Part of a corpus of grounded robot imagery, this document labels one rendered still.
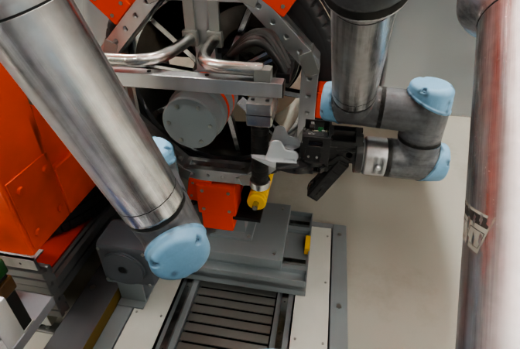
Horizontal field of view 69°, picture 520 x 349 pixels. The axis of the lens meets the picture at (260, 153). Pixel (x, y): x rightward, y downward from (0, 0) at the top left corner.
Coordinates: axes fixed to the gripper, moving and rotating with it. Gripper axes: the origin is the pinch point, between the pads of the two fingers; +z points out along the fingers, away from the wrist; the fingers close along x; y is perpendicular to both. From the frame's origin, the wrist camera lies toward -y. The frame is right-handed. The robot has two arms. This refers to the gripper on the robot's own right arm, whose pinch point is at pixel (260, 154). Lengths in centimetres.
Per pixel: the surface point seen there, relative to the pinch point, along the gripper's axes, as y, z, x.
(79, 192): -27, 56, -12
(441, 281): -83, -65, -46
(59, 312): -68, 66, 2
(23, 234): -24, 56, 10
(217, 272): -67, 19, -23
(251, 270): -68, 8, -26
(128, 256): -45, 41, -5
